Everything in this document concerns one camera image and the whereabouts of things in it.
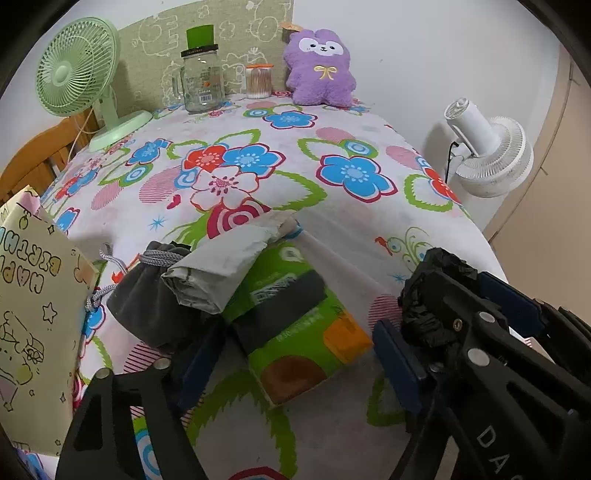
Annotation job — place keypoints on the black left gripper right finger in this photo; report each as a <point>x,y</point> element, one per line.
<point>417,389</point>

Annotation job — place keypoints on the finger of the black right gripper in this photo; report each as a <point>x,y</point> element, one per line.
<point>522,313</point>

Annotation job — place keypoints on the grey drawstring pouch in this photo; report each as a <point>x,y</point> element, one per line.
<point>147,308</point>

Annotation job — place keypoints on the grey white plastic mailer bag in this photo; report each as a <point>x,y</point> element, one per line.
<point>206,278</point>

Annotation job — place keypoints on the white standing fan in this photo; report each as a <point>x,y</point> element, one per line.
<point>487,158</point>

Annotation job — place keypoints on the yellow cartoon gift box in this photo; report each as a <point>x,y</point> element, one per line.
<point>45,283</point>

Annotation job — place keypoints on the floral tablecloth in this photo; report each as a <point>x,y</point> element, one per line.
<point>370,207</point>

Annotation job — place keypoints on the green tissue pack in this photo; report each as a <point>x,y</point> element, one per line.
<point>293,331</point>

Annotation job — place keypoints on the wooden bed headboard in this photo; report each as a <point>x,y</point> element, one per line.
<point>42,159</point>

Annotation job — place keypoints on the purple plush bunny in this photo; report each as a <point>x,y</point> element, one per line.
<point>318,69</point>

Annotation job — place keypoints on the cotton swab jar orange lid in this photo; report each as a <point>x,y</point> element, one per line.
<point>259,81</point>

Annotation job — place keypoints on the glass mason jar mug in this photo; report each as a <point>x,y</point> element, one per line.
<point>201,75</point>

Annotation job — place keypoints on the green desk fan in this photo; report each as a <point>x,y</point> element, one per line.
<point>75,72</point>

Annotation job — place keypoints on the green cartoon board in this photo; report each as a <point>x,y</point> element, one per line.
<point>246,32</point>

